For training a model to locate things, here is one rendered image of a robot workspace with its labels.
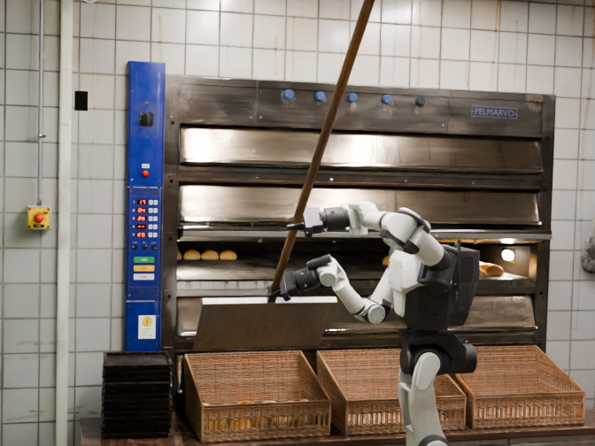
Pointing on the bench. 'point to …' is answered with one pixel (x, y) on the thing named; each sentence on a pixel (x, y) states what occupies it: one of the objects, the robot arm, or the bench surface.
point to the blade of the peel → (262, 322)
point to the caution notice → (147, 326)
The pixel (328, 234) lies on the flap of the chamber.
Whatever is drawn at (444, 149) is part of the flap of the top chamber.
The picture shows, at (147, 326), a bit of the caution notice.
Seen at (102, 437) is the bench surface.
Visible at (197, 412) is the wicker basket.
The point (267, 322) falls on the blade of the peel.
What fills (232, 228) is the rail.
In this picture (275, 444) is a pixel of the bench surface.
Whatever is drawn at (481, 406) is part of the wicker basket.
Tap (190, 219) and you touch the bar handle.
